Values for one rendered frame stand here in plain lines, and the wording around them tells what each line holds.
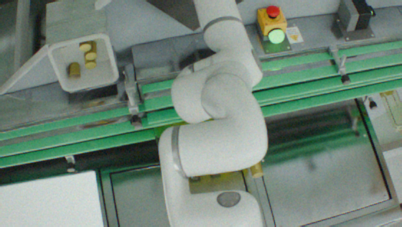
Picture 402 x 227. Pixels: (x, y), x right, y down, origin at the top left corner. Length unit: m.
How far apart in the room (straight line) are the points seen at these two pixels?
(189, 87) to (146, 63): 0.49
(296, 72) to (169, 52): 0.36
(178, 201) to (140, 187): 0.77
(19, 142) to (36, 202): 0.21
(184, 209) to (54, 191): 0.87
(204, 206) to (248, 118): 0.15
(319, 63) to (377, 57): 0.20
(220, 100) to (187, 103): 0.14
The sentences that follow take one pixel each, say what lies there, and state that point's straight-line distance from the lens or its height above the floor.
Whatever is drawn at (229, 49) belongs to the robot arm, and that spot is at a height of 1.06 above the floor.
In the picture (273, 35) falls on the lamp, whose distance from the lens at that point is 1.40.
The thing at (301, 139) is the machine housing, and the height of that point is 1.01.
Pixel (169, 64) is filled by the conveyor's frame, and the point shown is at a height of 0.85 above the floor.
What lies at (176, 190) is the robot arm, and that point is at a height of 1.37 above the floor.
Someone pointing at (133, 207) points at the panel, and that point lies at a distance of 1.52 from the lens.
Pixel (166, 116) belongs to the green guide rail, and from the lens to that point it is 1.42.
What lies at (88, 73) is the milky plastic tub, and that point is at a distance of 1.46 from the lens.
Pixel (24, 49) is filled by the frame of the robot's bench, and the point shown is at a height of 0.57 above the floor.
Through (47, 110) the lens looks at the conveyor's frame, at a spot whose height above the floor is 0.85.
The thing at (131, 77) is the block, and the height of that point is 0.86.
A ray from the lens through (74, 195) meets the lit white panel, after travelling 1.57.
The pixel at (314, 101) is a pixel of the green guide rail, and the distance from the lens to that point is 1.58.
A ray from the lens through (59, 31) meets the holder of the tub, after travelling 1.31.
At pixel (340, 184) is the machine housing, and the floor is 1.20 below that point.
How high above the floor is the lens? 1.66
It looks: 29 degrees down
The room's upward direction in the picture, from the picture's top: 166 degrees clockwise
